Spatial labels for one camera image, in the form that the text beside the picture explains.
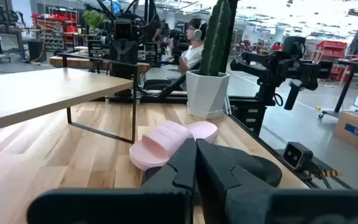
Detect black waste bin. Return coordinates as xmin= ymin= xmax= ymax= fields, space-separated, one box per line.
xmin=27 ymin=39 xmax=47 ymax=63

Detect green leafy plant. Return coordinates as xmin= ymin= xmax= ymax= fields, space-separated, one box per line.
xmin=83 ymin=9 xmax=106 ymax=31

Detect pink slide sandal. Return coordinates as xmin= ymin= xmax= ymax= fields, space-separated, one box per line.
xmin=129 ymin=120 xmax=219 ymax=172

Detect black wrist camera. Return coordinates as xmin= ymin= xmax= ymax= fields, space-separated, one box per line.
xmin=113 ymin=19 xmax=134 ymax=41

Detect wooden workbench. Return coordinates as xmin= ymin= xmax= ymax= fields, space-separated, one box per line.
xmin=49 ymin=55 xmax=151 ymax=74

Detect black camera cable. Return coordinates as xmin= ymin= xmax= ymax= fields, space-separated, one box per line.
xmin=303 ymin=163 xmax=354 ymax=190

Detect white faceted plant pot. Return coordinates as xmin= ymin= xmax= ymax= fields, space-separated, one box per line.
xmin=185 ymin=70 xmax=231 ymax=120

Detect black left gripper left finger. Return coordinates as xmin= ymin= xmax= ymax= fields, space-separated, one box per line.
xmin=26 ymin=138 xmax=198 ymax=224

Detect small black table camera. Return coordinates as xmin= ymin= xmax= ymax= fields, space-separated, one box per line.
xmin=282 ymin=141 xmax=314 ymax=170

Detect black leader arm with handle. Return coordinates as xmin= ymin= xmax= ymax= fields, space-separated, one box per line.
xmin=229 ymin=35 xmax=334 ymax=111

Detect cardboard box with blue label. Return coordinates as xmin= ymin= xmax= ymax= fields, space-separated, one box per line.
xmin=333 ymin=110 xmax=358 ymax=160

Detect person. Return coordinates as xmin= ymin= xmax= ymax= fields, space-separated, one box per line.
xmin=166 ymin=17 xmax=209 ymax=75

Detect wooden shelf with black frame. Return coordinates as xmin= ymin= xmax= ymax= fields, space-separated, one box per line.
xmin=0 ymin=52 xmax=139 ymax=145

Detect red parts rack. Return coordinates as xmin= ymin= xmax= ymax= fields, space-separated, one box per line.
xmin=31 ymin=7 xmax=80 ymax=51

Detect green cactus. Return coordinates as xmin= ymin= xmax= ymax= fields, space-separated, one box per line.
xmin=198 ymin=0 xmax=232 ymax=77

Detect grey headphones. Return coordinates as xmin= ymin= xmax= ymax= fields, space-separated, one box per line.
xmin=193 ymin=20 xmax=206 ymax=41

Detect black slide sandal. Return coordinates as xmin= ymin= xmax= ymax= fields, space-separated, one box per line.
xmin=144 ymin=144 xmax=283 ymax=188

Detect red storage bins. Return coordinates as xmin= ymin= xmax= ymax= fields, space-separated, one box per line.
xmin=315 ymin=39 xmax=349 ymax=82

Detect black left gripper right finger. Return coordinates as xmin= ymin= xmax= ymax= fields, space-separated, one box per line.
xmin=196 ymin=138 xmax=358 ymax=224

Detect yellow cable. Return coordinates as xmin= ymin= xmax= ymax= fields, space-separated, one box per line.
xmin=29 ymin=0 xmax=48 ymax=65

